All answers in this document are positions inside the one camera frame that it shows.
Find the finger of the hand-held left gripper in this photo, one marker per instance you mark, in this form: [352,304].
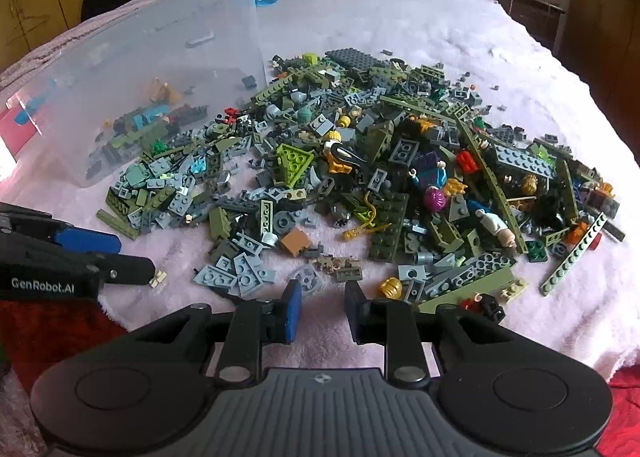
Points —
[125,269]
[90,241]

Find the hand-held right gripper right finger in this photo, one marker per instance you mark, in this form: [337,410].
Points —
[354,312]

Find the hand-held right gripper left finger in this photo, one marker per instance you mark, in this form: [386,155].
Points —
[292,309]

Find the small tan brick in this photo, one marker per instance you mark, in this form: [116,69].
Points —
[160,277]

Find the small heap of toy bricks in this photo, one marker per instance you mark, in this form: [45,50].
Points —
[145,132]

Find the large pile of toy bricks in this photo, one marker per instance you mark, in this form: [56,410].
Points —
[390,177]

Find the clear plastic storage bin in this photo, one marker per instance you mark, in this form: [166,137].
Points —
[150,37]

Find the red patterned quilt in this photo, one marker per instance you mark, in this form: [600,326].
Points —
[50,332]

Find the pink paper sheet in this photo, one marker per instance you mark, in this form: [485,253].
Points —
[15,132]

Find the pink fleece blanket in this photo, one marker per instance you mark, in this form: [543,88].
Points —
[400,17]

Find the wooden nightstand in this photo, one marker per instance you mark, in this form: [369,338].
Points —
[530,12]

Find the wooden cabinet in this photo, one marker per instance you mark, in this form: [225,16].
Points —
[605,27]

